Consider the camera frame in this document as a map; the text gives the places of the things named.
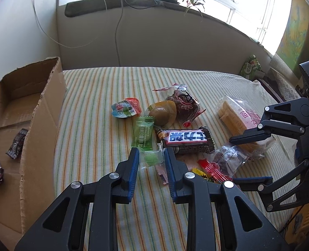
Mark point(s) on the cream lace cloth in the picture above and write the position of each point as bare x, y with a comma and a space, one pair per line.
282, 81

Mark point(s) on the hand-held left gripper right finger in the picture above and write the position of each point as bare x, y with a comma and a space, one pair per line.
170, 172

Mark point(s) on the red dates clear packet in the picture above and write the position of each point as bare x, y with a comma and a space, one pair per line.
183, 104

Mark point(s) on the dark chocolate bar blue lettering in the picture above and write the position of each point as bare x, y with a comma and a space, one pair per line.
187, 138

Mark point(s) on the light green candy packet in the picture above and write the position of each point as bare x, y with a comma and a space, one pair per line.
150, 159

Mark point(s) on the dark green candy packet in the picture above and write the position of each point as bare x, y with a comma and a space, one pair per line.
142, 136

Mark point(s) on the yellow candy packet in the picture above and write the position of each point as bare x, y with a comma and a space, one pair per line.
200, 174

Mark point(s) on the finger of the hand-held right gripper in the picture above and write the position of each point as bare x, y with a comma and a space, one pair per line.
248, 137
251, 180

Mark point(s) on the potted spider plant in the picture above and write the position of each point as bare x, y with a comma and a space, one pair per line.
196, 1

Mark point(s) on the white window frame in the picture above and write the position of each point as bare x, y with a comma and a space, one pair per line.
235, 5

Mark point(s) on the purple striped cloth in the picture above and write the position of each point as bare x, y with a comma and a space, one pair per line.
269, 89

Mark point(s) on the green floral packet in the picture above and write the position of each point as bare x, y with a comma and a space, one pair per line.
251, 66

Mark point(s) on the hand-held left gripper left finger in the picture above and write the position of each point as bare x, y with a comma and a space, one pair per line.
134, 167

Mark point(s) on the yellow green wall poster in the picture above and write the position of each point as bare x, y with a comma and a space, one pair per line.
298, 26

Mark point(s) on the clear wafer packet pink label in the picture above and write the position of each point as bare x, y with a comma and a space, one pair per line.
235, 115

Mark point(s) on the small dark brown snack packet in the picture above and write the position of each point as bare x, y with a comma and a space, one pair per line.
17, 143

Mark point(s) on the red and blue jelly cup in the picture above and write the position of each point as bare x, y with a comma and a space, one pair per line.
125, 107

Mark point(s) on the striped bed sheet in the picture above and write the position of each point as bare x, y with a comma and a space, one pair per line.
91, 136

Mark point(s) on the dark stone windowsill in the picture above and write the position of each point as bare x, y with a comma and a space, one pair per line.
91, 6

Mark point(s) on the red patterned snack packet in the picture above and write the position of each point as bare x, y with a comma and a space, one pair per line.
209, 168

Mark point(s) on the clear packet of dark pieces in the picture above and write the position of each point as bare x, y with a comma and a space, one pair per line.
227, 159

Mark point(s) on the brown cardboard box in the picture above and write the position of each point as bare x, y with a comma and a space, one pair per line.
41, 136

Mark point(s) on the braised egg packet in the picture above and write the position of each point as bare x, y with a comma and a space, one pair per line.
162, 113

